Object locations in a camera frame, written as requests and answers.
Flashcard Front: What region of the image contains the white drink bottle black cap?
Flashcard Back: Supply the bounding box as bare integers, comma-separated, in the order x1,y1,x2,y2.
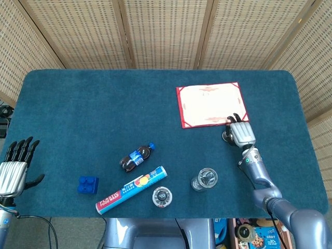
151,186,173,208

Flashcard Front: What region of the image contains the black device with cables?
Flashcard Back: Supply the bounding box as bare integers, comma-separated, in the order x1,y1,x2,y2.
0,102,13,139

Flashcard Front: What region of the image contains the woven wooden folding screen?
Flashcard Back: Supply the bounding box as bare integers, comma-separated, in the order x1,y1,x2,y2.
0,0,332,179

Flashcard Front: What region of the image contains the red certificate folder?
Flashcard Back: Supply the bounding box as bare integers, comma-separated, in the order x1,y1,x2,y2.
176,81,250,129

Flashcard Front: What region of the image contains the clear glass jar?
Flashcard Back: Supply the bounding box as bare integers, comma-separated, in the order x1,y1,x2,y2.
191,168,218,192

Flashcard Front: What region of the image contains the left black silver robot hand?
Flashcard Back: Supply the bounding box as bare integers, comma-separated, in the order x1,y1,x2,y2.
0,136,45,198

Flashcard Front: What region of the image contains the jar with dark lid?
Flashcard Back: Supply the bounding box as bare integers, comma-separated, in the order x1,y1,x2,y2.
237,224,254,242

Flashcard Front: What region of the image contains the grey robot torso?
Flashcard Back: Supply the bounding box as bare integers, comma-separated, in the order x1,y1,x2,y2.
105,217,216,249

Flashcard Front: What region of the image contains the black cable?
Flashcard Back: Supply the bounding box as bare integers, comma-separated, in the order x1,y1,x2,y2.
14,214,59,249

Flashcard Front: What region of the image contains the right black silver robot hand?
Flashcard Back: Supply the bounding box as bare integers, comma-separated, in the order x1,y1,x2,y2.
223,113,256,149

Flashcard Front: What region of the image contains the plastic food wrap box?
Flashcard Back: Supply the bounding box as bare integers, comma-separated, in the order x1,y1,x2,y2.
95,165,167,215

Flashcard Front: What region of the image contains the blue snack bag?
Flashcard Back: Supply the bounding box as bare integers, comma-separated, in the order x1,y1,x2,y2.
248,225,276,249

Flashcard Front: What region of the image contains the blue plastic container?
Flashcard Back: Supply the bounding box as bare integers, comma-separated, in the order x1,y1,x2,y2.
214,217,229,246

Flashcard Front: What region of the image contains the blue toy building brick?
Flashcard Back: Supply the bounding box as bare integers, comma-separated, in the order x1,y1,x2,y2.
77,176,100,195

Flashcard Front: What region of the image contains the small cola bottle blue cap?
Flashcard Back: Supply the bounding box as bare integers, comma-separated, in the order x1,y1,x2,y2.
119,142,157,173

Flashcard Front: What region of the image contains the blue table cloth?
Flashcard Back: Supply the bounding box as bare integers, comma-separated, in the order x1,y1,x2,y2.
5,68,329,220

